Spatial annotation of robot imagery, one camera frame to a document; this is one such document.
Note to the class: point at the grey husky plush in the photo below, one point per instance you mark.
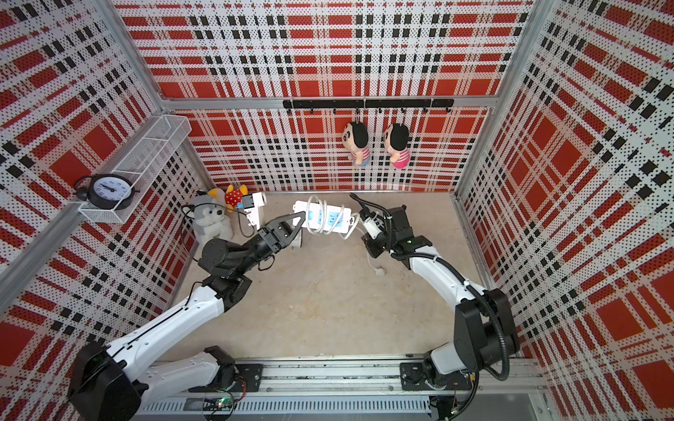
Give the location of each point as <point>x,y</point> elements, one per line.
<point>209,220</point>

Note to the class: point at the white wire basket shelf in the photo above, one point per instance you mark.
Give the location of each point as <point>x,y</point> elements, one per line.
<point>142,164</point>

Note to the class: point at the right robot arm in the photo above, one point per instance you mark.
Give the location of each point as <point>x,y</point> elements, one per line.
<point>484,335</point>

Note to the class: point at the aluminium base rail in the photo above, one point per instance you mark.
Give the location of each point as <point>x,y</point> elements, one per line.
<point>366,387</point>

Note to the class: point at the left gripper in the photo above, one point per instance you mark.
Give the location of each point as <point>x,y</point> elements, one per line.
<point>268,234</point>

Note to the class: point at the white power strip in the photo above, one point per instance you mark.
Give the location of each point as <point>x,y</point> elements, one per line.
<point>323,218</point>

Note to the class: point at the plush doll blue shorts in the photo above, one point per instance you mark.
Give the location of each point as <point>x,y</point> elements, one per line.
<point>355,138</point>

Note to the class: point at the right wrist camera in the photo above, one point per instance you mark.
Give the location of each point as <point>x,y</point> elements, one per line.
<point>371,223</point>

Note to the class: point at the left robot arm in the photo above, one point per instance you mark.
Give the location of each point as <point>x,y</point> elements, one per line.
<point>113,381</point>

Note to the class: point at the plush doll pink shorts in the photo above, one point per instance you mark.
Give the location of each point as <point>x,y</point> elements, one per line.
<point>396,144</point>

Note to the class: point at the red yellow plush toy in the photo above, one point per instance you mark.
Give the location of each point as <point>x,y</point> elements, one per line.
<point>231,197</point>

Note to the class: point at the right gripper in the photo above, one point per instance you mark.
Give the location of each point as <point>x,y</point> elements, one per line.
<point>375,250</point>

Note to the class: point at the black round clock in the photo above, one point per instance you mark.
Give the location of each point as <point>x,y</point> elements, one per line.
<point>107,192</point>

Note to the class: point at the black hook rail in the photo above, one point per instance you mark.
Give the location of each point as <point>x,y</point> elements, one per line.
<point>358,104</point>

